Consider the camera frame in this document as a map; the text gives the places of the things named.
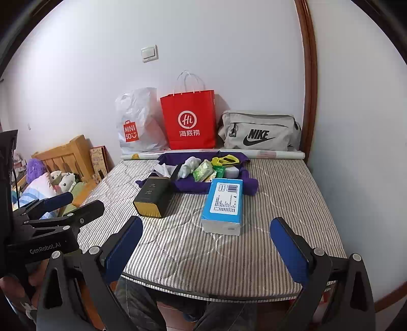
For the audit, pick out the green bed sheet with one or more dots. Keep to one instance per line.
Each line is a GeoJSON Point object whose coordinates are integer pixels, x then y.
{"type": "Point", "coordinates": [79, 192]}

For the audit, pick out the person's left leg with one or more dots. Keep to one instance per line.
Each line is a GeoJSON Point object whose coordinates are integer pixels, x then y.
{"type": "Point", "coordinates": [143, 305]}

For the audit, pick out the person's left hand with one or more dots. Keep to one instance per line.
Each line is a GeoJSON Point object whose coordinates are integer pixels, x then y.
{"type": "Point", "coordinates": [11, 289]}

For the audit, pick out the dark green box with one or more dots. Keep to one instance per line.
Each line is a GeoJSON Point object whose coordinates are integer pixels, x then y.
{"type": "Point", "coordinates": [152, 194]}

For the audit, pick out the grey waist bag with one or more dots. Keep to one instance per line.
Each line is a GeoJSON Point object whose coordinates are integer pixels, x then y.
{"type": "Point", "coordinates": [260, 130]}

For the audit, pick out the white plush toy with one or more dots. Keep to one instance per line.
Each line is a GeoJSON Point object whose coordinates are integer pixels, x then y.
{"type": "Point", "coordinates": [65, 181]}

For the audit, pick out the blue striped pillow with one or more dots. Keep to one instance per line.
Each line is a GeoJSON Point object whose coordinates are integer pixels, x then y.
{"type": "Point", "coordinates": [35, 189]}

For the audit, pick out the light green wipes packet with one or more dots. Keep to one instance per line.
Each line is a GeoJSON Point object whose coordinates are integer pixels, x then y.
{"type": "Point", "coordinates": [202, 172]}

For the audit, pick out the white plastic shopping bag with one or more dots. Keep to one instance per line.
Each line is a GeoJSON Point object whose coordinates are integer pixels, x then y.
{"type": "Point", "coordinates": [140, 121]}

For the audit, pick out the white foam block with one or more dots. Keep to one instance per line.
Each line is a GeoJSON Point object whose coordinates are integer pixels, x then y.
{"type": "Point", "coordinates": [232, 173]}

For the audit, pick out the patterned brown book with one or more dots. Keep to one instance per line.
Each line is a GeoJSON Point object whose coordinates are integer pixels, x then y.
{"type": "Point", "coordinates": [99, 159]}

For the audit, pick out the red paper bag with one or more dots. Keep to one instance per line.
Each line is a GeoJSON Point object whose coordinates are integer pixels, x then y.
{"type": "Point", "coordinates": [189, 121]}

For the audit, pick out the brown baseboard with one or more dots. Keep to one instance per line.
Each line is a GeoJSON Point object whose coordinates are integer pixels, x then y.
{"type": "Point", "coordinates": [391, 302]}

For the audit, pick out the wooden headboard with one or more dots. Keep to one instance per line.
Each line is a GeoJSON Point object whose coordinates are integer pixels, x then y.
{"type": "Point", "coordinates": [70, 149]}

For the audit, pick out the purple cloth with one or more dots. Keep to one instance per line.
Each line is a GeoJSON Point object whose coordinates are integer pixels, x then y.
{"type": "Point", "coordinates": [190, 187]}

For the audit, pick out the purple plush toy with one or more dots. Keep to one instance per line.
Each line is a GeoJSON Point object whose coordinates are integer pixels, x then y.
{"type": "Point", "coordinates": [35, 170]}

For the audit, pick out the person's right leg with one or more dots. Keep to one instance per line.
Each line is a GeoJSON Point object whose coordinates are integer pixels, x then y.
{"type": "Point", "coordinates": [229, 315]}

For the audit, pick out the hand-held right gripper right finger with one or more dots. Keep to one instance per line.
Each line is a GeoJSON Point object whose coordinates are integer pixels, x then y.
{"type": "Point", "coordinates": [289, 251]}

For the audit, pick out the rolled white poster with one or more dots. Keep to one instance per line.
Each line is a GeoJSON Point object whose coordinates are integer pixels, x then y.
{"type": "Point", "coordinates": [279, 155]}

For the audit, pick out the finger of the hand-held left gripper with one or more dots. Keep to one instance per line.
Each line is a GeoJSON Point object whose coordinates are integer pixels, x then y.
{"type": "Point", "coordinates": [89, 211]}
{"type": "Point", "coordinates": [58, 199]}

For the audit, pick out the brown wooden door frame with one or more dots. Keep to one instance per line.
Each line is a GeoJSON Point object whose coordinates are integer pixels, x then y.
{"type": "Point", "coordinates": [307, 79]}

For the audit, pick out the person's leg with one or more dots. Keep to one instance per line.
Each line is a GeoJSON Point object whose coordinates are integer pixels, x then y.
{"type": "Point", "coordinates": [229, 315]}
{"type": "Point", "coordinates": [143, 305]}

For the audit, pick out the white wall switch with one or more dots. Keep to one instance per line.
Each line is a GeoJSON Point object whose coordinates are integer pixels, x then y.
{"type": "Point", "coordinates": [149, 54]}

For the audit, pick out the blue tissue pack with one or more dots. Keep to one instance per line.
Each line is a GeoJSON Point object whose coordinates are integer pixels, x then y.
{"type": "Point", "coordinates": [222, 203]}

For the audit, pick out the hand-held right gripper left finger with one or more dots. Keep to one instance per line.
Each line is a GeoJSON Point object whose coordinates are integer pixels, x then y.
{"type": "Point", "coordinates": [124, 251]}

